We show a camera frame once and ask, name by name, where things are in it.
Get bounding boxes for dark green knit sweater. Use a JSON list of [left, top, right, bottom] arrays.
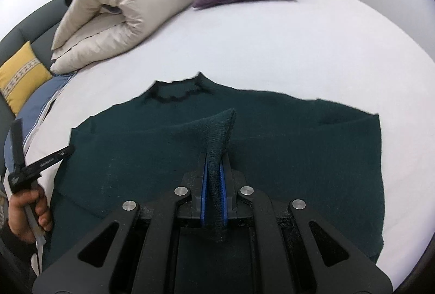
[[33, 75, 392, 293]]

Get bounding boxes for left human hand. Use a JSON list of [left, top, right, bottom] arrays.
[[8, 185, 52, 244]]

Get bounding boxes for blue pillow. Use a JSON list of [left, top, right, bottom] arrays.
[[1, 73, 76, 180]]

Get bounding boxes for yellow patterned cushion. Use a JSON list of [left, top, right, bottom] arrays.
[[1, 41, 52, 116]]

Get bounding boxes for grey upholstered headboard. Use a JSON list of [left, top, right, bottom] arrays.
[[0, 0, 69, 159]]

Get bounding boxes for rolled beige duvet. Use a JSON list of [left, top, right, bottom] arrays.
[[50, 0, 195, 75]]

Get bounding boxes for white bed sheet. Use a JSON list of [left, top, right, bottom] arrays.
[[26, 0, 434, 287]]

